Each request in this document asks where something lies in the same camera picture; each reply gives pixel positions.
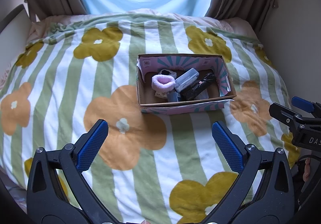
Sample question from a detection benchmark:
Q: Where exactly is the clear labelled plastic case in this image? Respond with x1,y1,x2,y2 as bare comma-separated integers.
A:
174,68,199,93

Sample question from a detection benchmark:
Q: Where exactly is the pink fluffy scrunchie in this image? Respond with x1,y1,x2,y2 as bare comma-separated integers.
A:
151,74,175,93

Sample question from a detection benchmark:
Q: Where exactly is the small blue box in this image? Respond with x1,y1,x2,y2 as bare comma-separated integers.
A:
167,89,181,102

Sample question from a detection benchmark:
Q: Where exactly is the person's right hand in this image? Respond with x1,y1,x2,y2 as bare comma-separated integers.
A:
303,158,311,182

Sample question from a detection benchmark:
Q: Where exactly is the black roll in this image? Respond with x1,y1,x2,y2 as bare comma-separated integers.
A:
180,72,216,101

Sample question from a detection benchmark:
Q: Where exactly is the pink patterned cardboard box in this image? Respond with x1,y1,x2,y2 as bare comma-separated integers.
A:
136,54,236,115

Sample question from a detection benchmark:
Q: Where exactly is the white headboard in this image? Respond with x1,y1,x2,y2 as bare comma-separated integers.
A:
0,4,31,76

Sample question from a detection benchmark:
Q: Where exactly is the white spotted cloth bundle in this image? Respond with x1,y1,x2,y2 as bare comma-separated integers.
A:
158,69,177,79

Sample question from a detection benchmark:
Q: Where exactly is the floral striped blanket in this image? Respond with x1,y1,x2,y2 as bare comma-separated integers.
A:
1,15,292,223

